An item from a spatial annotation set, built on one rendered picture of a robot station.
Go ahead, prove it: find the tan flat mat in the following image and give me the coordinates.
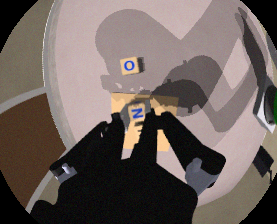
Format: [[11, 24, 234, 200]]
[[112, 93, 179, 151]]

